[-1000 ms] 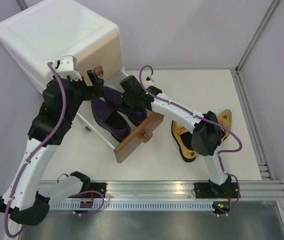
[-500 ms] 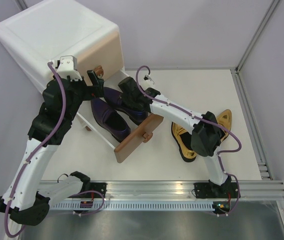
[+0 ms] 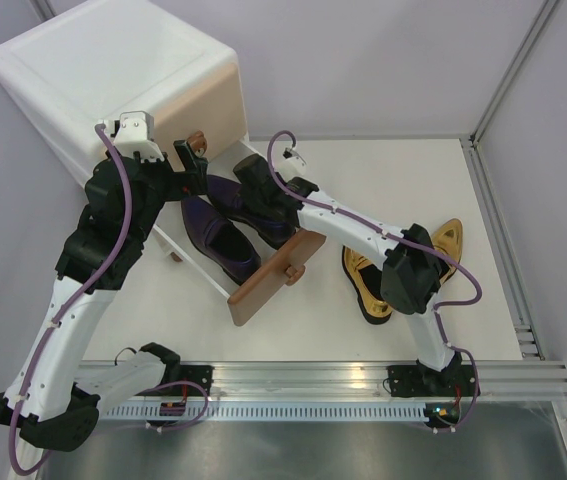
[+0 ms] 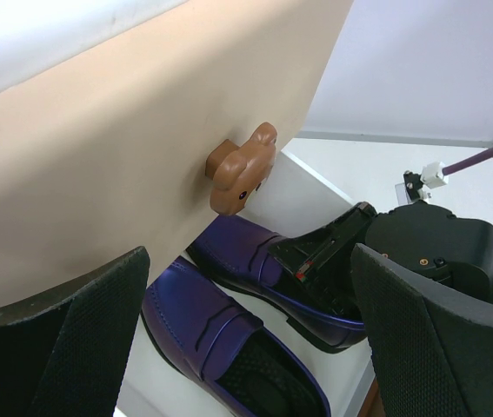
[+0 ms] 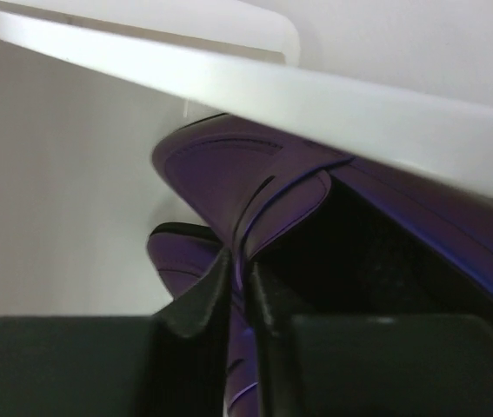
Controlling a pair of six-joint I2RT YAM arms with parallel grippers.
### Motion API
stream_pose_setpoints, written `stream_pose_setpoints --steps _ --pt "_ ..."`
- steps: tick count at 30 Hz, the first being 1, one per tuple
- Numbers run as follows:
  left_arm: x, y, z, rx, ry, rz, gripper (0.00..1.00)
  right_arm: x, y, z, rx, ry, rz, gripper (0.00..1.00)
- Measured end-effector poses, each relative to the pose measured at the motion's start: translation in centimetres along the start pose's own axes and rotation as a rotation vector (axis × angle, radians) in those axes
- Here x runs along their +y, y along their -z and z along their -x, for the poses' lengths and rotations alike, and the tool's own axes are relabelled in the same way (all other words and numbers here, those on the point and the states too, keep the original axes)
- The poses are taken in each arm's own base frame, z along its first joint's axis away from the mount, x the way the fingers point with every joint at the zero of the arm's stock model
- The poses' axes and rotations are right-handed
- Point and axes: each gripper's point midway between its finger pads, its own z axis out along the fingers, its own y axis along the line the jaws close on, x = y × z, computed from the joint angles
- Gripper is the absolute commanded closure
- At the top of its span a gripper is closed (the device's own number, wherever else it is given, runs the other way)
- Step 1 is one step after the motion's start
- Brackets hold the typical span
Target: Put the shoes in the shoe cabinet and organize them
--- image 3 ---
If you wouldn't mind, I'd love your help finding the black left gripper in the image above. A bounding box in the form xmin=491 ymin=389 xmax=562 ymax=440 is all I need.
xmin=129 ymin=139 xmax=208 ymax=243

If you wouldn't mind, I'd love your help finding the purple metallic loafer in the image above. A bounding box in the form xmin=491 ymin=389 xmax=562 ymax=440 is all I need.
xmin=207 ymin=175 xmax=296 ymax=249
xmin=181 ymin=196 xmax=261 ymax=285

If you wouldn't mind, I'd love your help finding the brown-front pulled-out drawer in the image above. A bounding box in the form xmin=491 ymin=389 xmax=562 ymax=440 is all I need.
xmin=154 ymin=203 xmax=326 ymax=327

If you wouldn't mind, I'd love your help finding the beige drawer front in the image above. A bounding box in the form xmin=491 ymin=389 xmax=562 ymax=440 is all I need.
xmin=152 ymin=63 xmax=247 ymax=170

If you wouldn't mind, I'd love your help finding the gold metallic loafer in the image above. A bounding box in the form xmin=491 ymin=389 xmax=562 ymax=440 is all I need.
xmin=431 ymin=218 xmax=463 ymax=285
xmin=341 ymin=247 xmax=393 ymax=326

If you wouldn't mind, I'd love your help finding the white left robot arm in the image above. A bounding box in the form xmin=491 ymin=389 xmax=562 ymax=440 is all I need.
xmin=0 ymin=140 xmax=207 ymax=452

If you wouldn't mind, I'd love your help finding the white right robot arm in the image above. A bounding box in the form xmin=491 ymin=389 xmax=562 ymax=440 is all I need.
xmin=233 ymin=154 xmax=480 ymax=398

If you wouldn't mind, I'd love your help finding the white plastic shoe cabinet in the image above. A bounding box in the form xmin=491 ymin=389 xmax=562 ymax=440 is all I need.
xmin=0 ymin=1 xmax=239 ymax=184

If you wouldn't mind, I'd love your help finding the brown bear drawer knob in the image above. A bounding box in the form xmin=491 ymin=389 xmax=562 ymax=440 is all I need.
xmin=187 ymin=131 xmax=208 ymax=158

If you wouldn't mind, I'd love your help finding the brown lower drawer knob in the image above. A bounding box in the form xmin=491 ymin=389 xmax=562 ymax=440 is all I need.
xmin=284 ymin=265 xmax=306 ymax=286

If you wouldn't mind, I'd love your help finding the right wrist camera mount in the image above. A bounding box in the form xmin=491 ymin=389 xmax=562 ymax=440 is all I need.
xmin=283 ymin=147 xmax=306 ymax=170

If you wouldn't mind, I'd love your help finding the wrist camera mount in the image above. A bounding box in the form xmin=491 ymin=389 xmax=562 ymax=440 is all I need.
xmin=283 ymin=147 xmax=306 ymax=170
xmin=104 ymin=111 xmax=166 ymax=163

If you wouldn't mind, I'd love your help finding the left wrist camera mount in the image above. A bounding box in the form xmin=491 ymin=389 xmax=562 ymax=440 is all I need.
xmin=104 ymin=111 xmax=166 ymax=163

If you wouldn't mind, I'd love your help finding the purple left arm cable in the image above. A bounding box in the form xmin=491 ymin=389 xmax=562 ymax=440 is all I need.
xmin=6 ymin=123 xmax=210 ymax=476

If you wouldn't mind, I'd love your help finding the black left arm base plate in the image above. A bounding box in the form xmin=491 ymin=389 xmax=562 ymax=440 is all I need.
xmin=140 ymin=364 xmax=214 ymax=398

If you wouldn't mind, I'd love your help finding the aluminium corner frame post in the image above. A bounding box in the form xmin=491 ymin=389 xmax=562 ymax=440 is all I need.
xmin=467 ymin=0 xmax=564 ymax=146

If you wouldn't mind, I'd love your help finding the aluminium mounting rail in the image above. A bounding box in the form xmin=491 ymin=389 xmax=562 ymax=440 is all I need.
xmin=32 ymin=360 xmax=567 ymax=400

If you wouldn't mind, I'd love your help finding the aluminium left frame post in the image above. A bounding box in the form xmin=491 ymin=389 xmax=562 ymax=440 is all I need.
xmin=28 ymin=0 xmax=57 ymax=23

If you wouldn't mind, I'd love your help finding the white slotted cable duct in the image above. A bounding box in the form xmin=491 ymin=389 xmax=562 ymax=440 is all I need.
xmin=99 ymin=399 xmax=428 ymax=423

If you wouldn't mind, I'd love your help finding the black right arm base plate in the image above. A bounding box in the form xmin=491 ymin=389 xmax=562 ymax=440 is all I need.
xmin=387 ymin=364 xmax=477 ymax=398

